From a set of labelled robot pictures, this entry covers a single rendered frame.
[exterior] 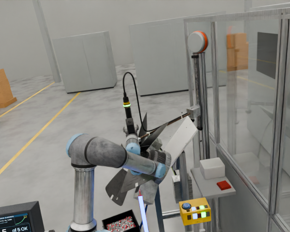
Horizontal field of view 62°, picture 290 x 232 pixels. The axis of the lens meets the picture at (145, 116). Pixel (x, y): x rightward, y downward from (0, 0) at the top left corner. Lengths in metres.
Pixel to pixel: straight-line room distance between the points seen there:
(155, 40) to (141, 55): 0.56
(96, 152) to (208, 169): 1.17
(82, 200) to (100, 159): 0.23
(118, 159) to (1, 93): 8.76
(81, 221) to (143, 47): 6.17
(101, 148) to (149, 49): 6.14
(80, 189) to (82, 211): 0.10
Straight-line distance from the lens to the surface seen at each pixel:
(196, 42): 1.91
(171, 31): 7.00
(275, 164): 1.41
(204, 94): 2.00
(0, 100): 9.73
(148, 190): 1.74
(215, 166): 1.99
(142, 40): 6.99
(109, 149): 0.98
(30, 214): 1.49
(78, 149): 1.04
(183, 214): 1.46
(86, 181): 1.10
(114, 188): 1.84
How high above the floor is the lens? 2.08
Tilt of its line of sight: 21 degrees down
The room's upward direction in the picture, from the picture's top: 8 degrees counter-clockwise
